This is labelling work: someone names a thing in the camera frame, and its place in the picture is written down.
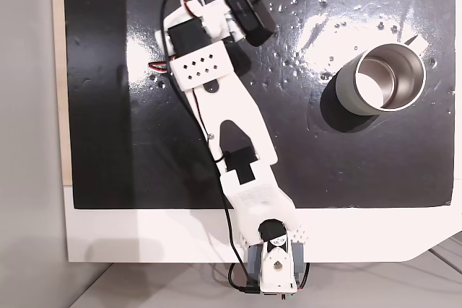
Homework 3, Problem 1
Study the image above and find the steel cup with grey sleeve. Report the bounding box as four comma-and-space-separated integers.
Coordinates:
334, 33, 431, 117

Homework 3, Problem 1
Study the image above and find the black oval camera box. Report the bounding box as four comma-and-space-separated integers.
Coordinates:
216, 0, 278, 48

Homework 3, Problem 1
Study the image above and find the black glossy table mat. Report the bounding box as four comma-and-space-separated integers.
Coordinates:
63, 0, 456, 211

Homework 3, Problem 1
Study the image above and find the light wooden board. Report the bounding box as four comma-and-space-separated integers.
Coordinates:
50, 0, 75, 189

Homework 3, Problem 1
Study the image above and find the red white servo cable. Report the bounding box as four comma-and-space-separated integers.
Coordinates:
149, 61, 173, 75

